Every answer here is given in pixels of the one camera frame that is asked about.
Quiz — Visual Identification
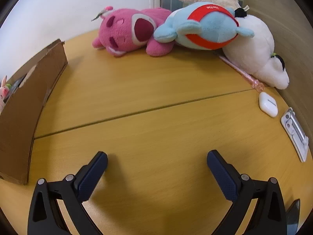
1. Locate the dark chair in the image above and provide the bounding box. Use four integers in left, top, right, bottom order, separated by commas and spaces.
286, 199, 301, 233

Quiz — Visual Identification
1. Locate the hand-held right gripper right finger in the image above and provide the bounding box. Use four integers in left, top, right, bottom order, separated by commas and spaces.
207, 150, 287, 235

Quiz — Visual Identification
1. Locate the pink bear plush toy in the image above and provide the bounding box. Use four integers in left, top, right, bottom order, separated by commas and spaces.
91, 6, 175, 58

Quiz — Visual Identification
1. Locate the wooden desktop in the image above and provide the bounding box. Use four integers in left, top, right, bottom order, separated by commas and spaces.
0, 28, 313, 235

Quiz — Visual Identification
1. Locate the white folding phone stand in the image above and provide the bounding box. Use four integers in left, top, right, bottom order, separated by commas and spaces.
280, 107, 309, 162

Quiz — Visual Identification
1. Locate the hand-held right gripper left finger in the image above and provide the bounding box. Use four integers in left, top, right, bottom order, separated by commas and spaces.
27, 151, 108, 235

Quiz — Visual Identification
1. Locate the blue plush toy red stripe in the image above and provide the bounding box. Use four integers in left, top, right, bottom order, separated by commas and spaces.
154, 1, 255, 51

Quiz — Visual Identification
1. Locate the white dog plush toy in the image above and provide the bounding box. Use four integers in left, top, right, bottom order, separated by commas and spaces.
221, 7, 290, 90

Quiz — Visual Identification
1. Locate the beige desk partition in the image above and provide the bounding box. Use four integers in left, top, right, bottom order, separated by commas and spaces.
245, 0, 313, 152

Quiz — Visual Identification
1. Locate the brown cardboard box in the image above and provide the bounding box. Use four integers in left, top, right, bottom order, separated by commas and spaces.
0, 39, 68, 185

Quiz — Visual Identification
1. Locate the white earbuds case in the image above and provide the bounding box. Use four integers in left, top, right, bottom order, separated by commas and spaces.
259, 92, 279, 117

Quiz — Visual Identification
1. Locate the pink pen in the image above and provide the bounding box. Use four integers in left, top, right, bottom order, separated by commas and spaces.
218, 55, 265, 90

